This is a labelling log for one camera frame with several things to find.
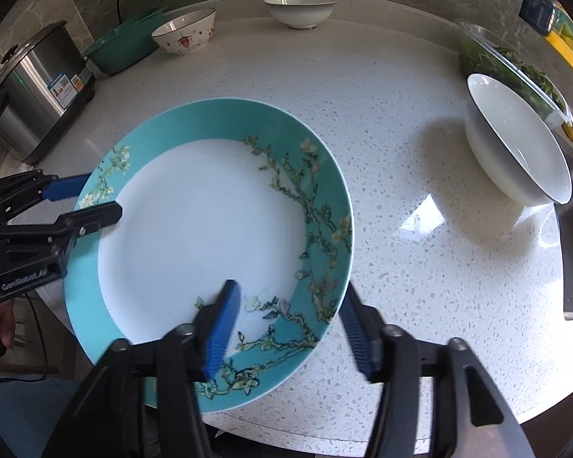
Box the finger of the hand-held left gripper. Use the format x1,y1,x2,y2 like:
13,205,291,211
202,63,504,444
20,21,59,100
0,201,124,255
0,169,91,223

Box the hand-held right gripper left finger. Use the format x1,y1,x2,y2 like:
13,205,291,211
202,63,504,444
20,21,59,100
52,279,242,458

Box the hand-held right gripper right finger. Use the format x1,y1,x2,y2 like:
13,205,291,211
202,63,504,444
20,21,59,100
339,281,536,458

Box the large teal floral plate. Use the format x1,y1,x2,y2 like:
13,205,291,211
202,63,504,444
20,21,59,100
62,98,354,411

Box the black-rimmed patterned bowl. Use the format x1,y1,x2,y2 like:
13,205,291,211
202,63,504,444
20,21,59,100
151,8,217,55

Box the wide white deep bowl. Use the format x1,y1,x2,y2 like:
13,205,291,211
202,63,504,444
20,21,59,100
464,73,573,206

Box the small white bowl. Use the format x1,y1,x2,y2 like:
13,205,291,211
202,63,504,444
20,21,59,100
264,0,335,30

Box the stainless steel rice cooker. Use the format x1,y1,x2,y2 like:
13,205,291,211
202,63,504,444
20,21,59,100
0,20,96,165

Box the green plastic basin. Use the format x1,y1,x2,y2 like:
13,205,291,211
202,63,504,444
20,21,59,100
83,7,170,76

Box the clear glass bowl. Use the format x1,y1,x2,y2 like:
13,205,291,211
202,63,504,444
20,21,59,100
458,19,573,129

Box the green leafy vegetables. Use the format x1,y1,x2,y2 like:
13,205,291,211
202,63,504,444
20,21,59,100
461,40,567,115

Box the yellow cooking oil bottle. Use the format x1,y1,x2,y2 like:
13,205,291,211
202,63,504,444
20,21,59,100
544,7,573,74

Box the blue utensil holder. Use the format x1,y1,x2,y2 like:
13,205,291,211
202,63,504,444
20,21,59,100
520,0,555,35

